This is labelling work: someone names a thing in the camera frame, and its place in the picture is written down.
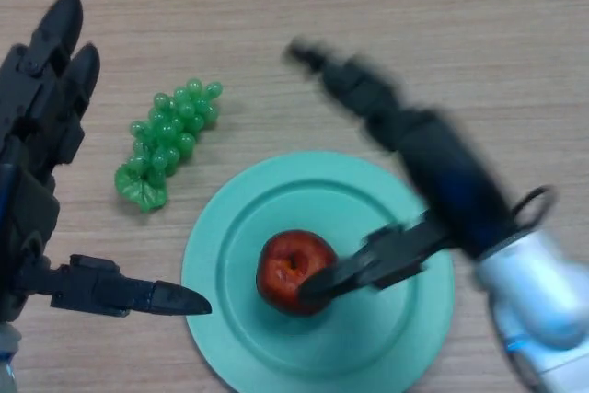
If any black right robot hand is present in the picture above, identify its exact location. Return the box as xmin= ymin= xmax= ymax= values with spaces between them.
xmin=283 ymin=36 xmax=525 ymax=305

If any red apple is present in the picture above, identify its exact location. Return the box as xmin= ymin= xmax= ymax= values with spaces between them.
xmin=255 ymin=229 xmax=340 ymax=318

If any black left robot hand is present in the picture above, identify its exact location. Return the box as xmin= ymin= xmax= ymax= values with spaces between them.
xmin=0 ymin=0 xmax=213 ymax=323

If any green round plate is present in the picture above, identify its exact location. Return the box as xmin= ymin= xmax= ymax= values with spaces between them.
xmin=181 ymin=150 xmax=456 ymax=393

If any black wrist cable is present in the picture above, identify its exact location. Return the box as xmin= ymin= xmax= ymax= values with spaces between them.
xmin=505 ymin=184 xmax=557 ymax=393

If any green plastic grape bunch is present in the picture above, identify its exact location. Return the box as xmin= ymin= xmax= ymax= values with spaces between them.
xmin=114 ymin=78 xmax=225 ymax=214

